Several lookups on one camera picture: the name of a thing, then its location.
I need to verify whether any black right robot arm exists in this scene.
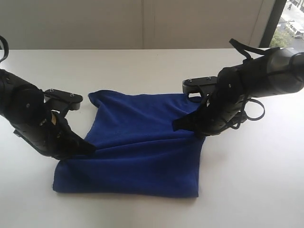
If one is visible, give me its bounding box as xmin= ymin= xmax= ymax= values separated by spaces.
xmin=172 ymin=48 xmax=304 ymax=137

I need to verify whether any thin black left cable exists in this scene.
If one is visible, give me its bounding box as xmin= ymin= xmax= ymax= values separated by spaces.
xmin=0 ymin=35 xmax=10 ymax=64

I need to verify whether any white bus outside window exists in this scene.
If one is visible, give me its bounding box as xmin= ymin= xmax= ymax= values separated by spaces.
xmin=285 ymin=21 xmax=304 ymax=38

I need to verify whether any blue microfiber towel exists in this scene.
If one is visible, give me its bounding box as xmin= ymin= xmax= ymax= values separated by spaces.
xmin=53 ymin=90 xmax=204 ymax=198

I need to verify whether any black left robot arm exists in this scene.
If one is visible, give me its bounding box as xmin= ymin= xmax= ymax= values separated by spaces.
xmin=0 ymin=69 xmax=96 ymax=160

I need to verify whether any dark window frame post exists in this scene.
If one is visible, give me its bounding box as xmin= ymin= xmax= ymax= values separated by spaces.
xmin=259 ymin=0 xmax=286 ymax=48

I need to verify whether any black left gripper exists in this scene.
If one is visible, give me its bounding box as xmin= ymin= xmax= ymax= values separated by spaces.
xmin=13 ymin=111 xmax=96 ymax=159

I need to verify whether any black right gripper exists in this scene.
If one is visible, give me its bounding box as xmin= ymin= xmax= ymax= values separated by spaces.
xmin=172 ymin=94 xmax=245 ymax=138

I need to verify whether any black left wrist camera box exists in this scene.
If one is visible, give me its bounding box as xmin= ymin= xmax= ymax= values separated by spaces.
xmin=44 ymin=89 xmax=83 ymax=112

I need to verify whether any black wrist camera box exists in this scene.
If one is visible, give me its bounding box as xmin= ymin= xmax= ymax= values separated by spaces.
xmin=182 ymin=76 xmax=217 ymax=94
xmin=44 ymin=89 xmax=83 ymax=112

